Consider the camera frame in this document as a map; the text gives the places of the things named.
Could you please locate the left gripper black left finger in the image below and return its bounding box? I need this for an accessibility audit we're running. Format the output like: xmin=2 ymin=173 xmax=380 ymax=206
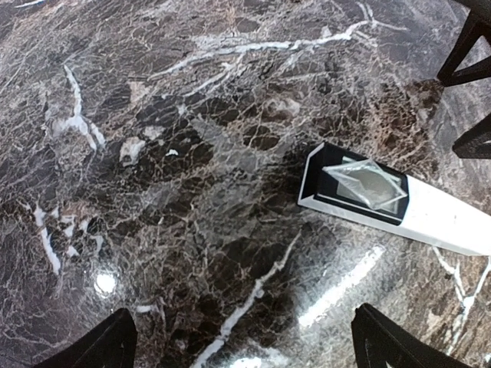
xmin=35 ymin=308 xmax=137 ymax=368

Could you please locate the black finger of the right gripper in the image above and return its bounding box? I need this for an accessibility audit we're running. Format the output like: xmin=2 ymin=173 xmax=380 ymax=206
xmin=452 ymin=115 xmax=491 ymax=159
xmin=437 ymin=0 xmax=490 ymax=87

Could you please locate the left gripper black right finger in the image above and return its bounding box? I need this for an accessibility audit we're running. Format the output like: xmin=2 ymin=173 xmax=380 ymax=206
xmin=351 ymin=303 xmax=468 ymax=368

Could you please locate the white remote control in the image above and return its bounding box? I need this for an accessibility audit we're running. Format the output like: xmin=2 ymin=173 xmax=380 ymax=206
xmin=298 ymin=143 xmax=490 ymax=256

